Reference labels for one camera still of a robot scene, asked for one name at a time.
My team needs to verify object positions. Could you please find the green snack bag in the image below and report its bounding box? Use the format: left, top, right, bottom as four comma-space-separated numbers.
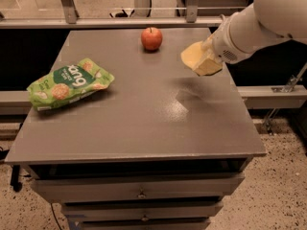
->
27, 58, 115, 111

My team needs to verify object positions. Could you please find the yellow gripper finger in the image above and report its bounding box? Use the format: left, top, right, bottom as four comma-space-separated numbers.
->
193, 58, 223, 76

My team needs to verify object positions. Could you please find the grey drawer cabinet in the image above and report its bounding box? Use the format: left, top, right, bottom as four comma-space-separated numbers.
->
7, 28, 266, 230

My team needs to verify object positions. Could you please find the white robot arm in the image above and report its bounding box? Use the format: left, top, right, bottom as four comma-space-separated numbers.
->
192, 0, 307, 76

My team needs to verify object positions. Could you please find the yellow sponge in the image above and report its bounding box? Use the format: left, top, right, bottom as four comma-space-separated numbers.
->
180, 41, 204, 68

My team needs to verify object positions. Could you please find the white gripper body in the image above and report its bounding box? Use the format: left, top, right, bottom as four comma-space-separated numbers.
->
212, 16, 251, 64

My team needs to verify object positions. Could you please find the grey metal railing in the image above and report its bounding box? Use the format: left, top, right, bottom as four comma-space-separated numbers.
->
0, 0, 241, 29

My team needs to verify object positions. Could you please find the red apple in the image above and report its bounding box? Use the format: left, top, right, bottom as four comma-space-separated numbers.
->
141, 27, 163, 51

